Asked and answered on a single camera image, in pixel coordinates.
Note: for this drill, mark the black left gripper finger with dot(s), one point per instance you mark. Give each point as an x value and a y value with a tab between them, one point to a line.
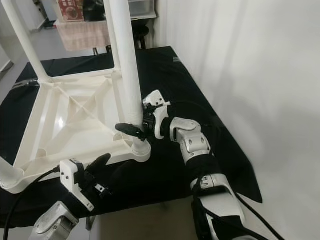
99	162
120	172

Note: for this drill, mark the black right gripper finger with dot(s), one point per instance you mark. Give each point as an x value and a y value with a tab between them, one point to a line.
129	130

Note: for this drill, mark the white plastic table top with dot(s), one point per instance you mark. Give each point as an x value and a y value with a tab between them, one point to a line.
75	125

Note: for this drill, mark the black tablecloth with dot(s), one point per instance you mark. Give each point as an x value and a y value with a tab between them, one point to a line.
195	85

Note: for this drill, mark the grey tape piece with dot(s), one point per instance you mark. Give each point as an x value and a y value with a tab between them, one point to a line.
177	59

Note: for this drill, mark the black stool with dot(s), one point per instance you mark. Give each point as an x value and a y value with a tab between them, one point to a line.
141	36

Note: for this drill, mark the beige cloth covered table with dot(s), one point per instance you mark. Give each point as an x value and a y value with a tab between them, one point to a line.
82	36

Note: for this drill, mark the clear container green lid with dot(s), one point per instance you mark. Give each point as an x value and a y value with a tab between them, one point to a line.
142	9

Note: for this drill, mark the black bag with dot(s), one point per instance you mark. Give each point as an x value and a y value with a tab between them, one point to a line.
95	10

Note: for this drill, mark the red printed cardboard box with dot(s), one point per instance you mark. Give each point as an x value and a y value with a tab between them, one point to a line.
71	10

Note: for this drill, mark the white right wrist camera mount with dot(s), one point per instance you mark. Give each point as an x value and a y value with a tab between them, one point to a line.
155	104

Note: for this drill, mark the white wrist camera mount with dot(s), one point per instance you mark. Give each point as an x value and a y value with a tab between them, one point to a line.
72	179
155	104

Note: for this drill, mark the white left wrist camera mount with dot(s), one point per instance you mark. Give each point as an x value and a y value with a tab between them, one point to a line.
72	179

